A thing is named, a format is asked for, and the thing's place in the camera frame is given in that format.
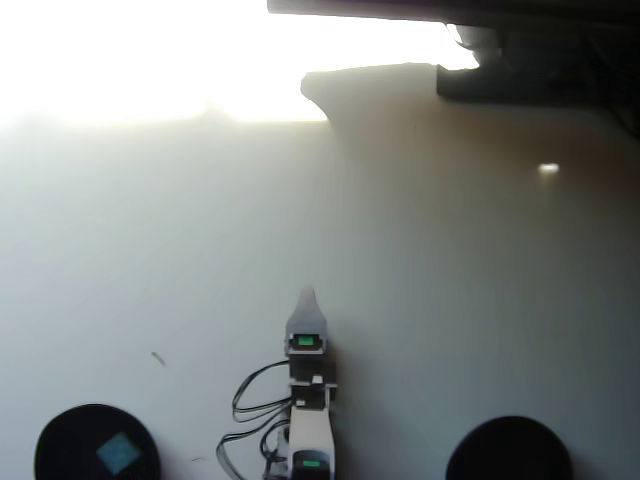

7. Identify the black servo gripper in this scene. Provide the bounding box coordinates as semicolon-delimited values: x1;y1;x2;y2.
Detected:
283;285;330;359

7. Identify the blue foam cube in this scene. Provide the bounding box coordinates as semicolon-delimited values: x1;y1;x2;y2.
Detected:
95;432;140;474

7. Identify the black round bowl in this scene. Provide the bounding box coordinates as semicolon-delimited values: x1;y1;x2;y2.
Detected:
445;415;573;480
33;403;162;480

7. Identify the black looped cable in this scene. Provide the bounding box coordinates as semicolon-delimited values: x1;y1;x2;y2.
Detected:
231;359;293;425
215;423;292;479

